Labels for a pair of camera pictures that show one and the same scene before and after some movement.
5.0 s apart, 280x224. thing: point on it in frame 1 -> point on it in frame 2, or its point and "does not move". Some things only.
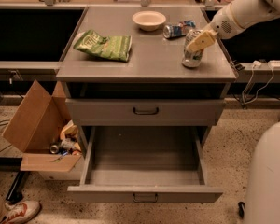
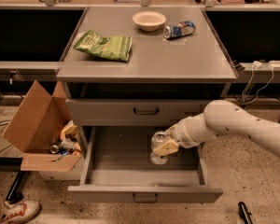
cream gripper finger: [204, 40] -> [167, 147]
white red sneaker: [20, 211] does not move
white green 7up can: [192, 58] -> [157, 157]
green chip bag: [113, 47] does not move
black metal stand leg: [10, 164] does not move
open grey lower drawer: [144, 164] does not move
